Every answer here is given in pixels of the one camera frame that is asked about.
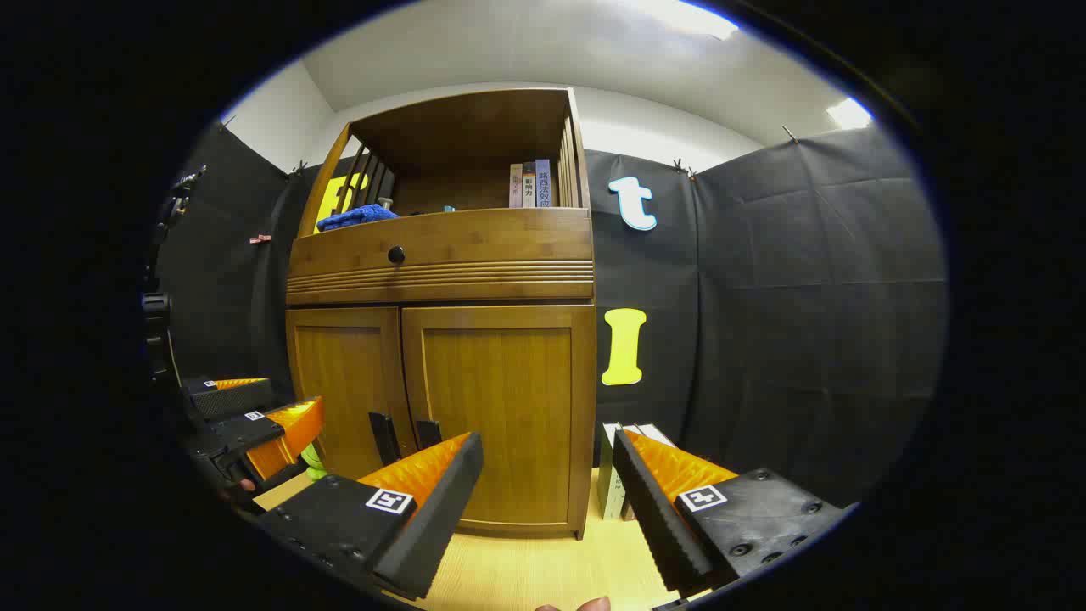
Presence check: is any wooden cabinet door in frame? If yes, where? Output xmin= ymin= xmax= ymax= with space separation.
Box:
xmin=286 ymin=307 xmax=418 ymax=486
xmin=400 ymin=305 xmax=597 ymax=531

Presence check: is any wooden double-door shoe cabinet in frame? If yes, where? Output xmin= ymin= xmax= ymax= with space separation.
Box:
xmin=284 ymin=87 xmax=597 ymax=541

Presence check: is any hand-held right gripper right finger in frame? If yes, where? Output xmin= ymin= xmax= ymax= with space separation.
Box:
xmin=613 ymin=429 xmax=849 ymax=595

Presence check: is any long ceiling light panel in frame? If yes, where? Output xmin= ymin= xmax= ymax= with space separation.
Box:
xmin=628 ymin=0 xmax=739 ymax=41

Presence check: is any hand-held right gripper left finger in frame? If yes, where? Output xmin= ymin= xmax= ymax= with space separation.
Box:
xmin=255 ymin=431 xmax=484 ymax=602

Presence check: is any small ceiling light panel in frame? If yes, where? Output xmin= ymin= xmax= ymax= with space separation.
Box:
xmin=827 ymin=98 xmax=873 ymax=130

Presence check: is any black backdrop cloth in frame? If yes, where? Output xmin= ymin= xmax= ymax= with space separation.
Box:
xmin=157 ymin=123 xmax=949 ymax=510

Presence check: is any wooden drawer front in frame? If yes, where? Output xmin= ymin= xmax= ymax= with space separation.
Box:
xmin=287 ymin=208 xmax=595 ymax=305

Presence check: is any blue folded cloth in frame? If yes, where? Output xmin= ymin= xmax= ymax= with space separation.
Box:
xmin=316 ymin=204 xmax=400 ymax=233

